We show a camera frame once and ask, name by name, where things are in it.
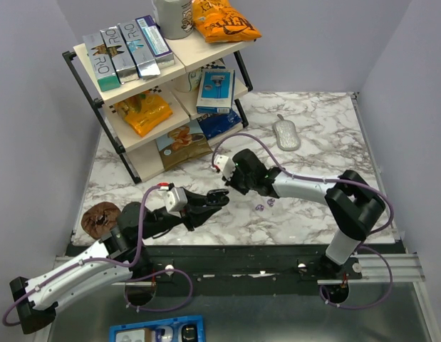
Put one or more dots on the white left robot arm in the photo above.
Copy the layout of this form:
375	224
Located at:
119	255

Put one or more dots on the purple white box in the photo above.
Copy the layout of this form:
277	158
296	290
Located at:
162	53

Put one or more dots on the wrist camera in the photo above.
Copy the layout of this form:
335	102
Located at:
225	165
175	201

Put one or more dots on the brown cookie bag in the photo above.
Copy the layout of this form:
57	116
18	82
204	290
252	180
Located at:
187	142

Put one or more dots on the black frame wooden shelf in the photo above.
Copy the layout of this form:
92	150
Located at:
140	156

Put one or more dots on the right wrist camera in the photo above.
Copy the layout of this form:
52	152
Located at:
225	165

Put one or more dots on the blue plastic tray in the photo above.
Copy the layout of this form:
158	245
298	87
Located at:
182	328

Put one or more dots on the black earbud charging case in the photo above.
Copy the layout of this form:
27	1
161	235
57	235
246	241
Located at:
219	203

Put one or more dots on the blue silver RO box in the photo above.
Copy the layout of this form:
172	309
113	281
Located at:
142	55

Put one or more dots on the orange snack bag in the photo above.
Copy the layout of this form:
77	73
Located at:
143	112

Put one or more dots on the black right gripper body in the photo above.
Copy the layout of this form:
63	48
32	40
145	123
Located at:
239	182

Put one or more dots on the white cup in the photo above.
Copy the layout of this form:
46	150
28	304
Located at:
188	82

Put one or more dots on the orange chips bag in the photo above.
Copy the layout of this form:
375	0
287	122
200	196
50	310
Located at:
219	22

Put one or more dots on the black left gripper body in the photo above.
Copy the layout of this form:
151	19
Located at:
188	218

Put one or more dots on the dark blue snack bag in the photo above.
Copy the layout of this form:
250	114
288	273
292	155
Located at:
214	124

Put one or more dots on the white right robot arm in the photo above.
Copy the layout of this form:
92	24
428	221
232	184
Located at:
354	205

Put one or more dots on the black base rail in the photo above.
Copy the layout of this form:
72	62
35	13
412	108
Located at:
246	270

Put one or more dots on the teal RO box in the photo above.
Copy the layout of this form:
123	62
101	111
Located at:
101	62

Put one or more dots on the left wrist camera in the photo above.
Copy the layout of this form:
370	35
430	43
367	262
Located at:
175	201

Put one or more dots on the grey printed mug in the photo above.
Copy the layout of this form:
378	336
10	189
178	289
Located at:
174	17

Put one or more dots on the brown crumpled wrapper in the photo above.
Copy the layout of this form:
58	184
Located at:
100	219

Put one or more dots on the blue razor box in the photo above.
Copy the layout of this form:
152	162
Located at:
216	91

